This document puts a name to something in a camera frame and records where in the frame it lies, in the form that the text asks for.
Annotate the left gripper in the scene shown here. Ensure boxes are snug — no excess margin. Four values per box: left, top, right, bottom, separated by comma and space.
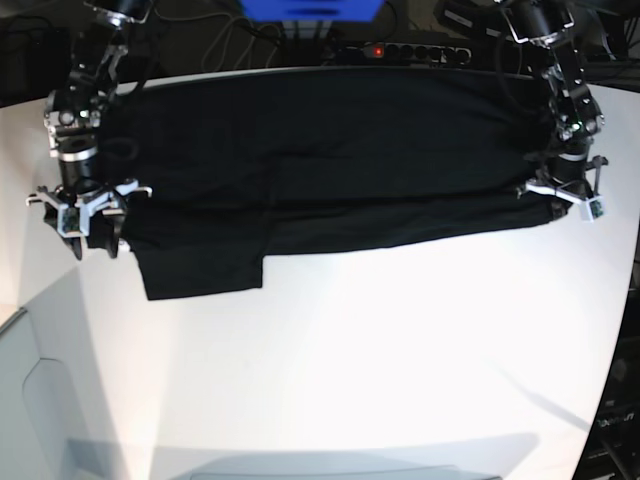
516, 147, 609, 222

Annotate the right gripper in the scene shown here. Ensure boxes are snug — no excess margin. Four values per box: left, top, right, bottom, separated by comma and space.
25, 150, 153, 261

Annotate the black T-shirt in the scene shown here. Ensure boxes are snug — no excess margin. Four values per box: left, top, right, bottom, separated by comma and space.
99, 68, 551, 300

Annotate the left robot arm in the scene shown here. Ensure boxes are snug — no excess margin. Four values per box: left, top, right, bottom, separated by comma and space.
496, 1, 608, 222

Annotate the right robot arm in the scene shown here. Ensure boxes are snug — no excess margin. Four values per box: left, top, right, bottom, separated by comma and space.
26, 1, 154, 260

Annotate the black power strip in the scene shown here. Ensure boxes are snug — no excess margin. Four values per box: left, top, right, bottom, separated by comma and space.
346, 43, 472, 66

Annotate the blue box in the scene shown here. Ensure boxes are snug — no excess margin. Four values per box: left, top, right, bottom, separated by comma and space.
240, 0, 384, 22

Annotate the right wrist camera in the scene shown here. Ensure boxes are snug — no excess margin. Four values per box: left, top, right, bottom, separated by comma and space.
56, 204, 90, 238

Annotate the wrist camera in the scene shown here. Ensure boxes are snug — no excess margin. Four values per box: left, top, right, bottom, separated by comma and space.
579, 196, 605, 223
56, 204, 90, 238

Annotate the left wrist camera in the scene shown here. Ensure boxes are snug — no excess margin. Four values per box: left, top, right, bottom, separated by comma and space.
579, 196, 605, 223

